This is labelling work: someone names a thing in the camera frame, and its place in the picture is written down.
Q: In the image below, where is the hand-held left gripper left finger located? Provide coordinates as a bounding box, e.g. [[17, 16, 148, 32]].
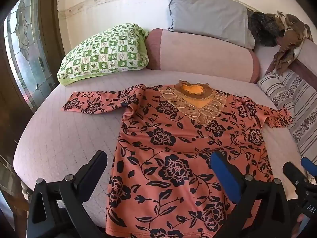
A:
[[26, 150, 108, 238]]

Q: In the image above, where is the dark fuzzy cloth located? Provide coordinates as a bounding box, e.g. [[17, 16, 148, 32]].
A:
[[248, 11, 285, 47]]

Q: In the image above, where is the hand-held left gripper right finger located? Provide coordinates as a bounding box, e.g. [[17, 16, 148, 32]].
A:
[[210, 151, 291, 238]]

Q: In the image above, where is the grey pillow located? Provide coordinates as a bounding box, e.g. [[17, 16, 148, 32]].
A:
[[167, 0, 255, 50]]

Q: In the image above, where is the bed with pink sheet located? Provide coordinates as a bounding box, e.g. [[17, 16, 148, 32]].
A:
[[13, 40, 317, 231]]

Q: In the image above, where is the stained glass window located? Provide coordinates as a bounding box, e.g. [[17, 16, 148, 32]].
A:
[[4, 0, 56, 112]]

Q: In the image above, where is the brown crumpled cloth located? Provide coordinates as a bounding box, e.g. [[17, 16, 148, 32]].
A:
[[266, 10, 314, 76]]

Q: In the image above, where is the pink bolster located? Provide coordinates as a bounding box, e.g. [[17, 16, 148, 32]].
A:
[[145, 28, 261, 84]]

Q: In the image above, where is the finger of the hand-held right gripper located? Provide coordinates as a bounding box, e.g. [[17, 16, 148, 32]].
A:
[[301, 157, 317, 179], [283, 162, 311, 196]]

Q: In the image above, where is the green checkered pillow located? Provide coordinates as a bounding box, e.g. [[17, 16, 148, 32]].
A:
[[57, 23, 149, 87]]

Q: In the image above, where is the striped blanket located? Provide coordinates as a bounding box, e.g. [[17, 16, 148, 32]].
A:
[[257, 68, 317, 179]]

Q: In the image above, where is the orange floral shirt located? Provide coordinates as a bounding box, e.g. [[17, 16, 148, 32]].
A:
[[62, 79, 294, 238]]

